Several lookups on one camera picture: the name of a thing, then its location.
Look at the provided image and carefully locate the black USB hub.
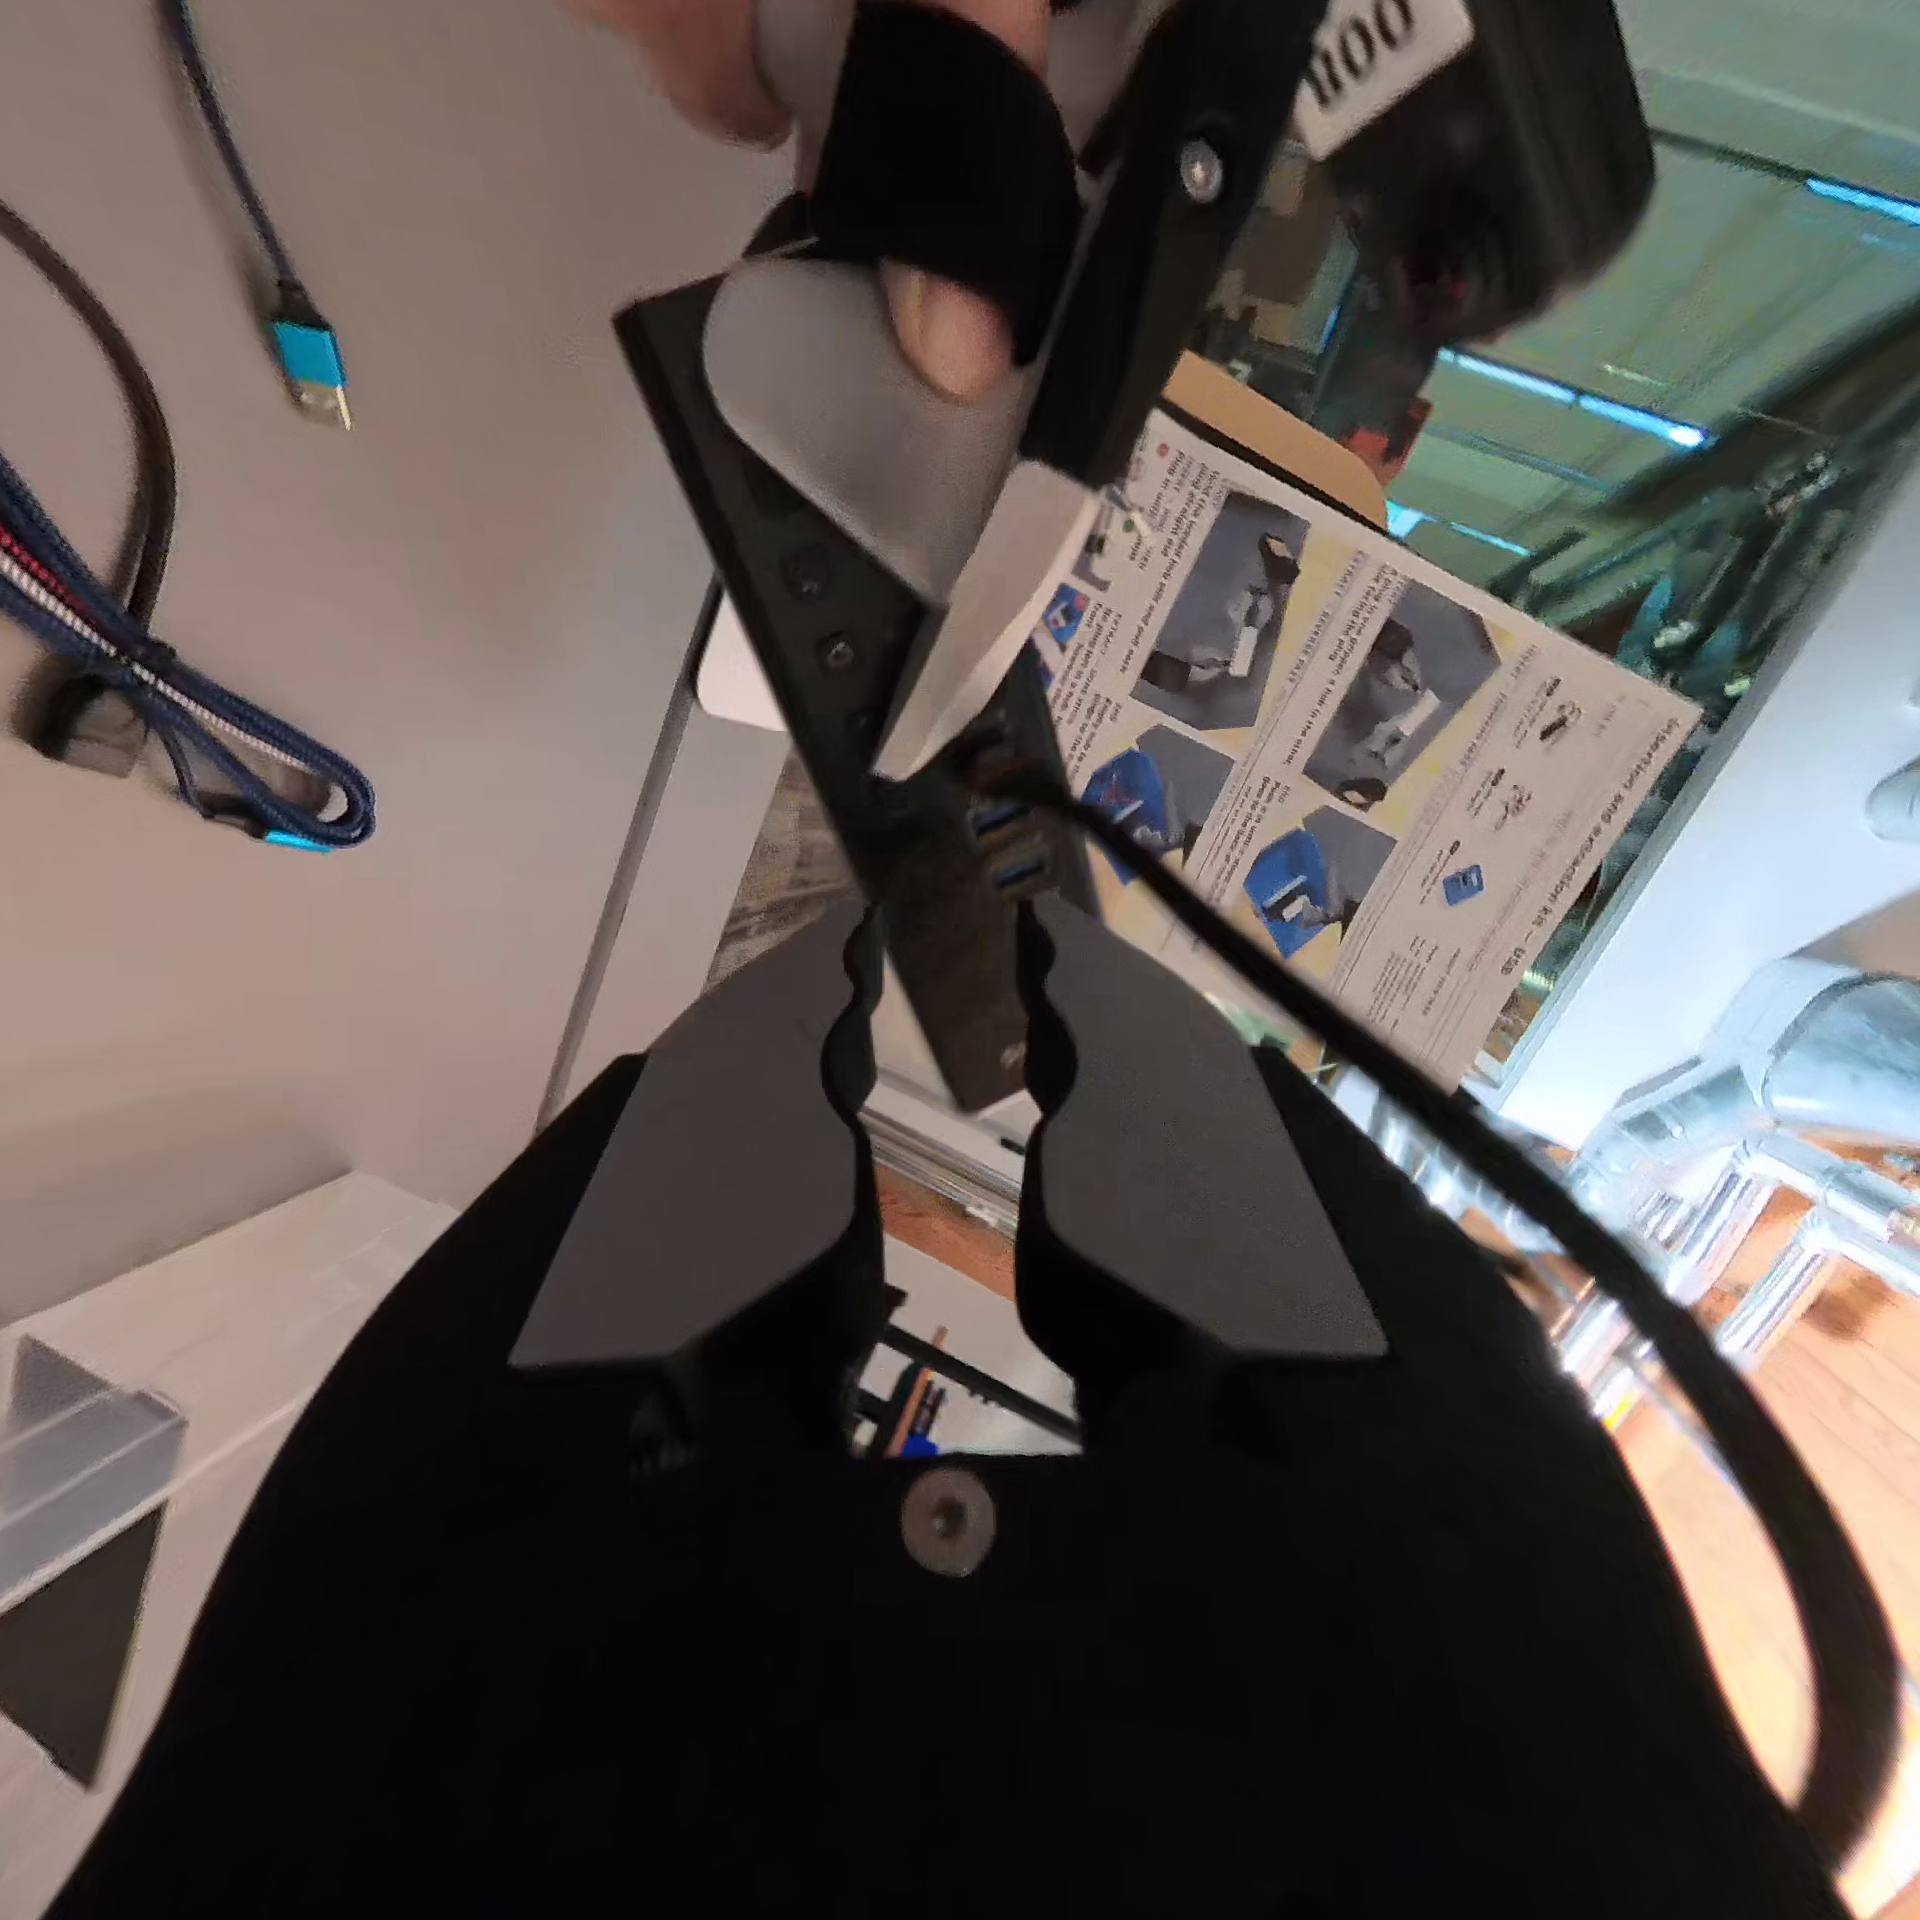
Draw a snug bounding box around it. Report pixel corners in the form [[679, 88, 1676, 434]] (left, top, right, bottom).
[[612, 276, 1116, 1115]]

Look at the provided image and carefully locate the black cable with orange plug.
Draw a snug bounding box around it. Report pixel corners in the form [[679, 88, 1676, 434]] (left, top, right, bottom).
[[972, 739, 1911, 1870]]

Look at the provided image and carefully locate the person's left hand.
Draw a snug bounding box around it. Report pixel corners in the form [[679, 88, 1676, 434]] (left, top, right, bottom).
[[570, 0, 1051, 400]]

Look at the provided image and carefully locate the large rectangular silver duct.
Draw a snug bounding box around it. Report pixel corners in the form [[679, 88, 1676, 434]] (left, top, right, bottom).
[[1711, 961, 1920, 1157]]

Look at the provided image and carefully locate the clear plastic bin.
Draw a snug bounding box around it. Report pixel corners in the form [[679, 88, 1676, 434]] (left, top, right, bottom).
[[0, 1171, 460, 1794]]

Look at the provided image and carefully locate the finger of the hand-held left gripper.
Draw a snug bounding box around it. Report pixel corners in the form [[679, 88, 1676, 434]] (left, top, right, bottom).
[[874, 459, 1116, 784]]

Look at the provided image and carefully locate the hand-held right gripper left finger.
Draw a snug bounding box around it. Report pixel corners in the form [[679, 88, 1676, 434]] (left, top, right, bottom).
[[510, 902, 890, 1454]]

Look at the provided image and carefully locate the blue braided USB cable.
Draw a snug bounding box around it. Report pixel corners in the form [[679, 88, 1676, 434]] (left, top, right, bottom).
[[0, 0, 378, 854]]

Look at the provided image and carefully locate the black cable with grey plug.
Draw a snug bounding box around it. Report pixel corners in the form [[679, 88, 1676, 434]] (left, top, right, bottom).
[[0, 201, 183, 776]]

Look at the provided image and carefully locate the printed instruction poster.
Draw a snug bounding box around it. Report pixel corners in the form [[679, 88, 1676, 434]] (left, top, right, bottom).
[[1036, 412, 1708, 1088]]

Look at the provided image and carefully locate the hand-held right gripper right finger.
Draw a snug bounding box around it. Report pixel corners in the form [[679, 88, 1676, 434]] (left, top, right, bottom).
[[1016, 902, 1392, 1454]]

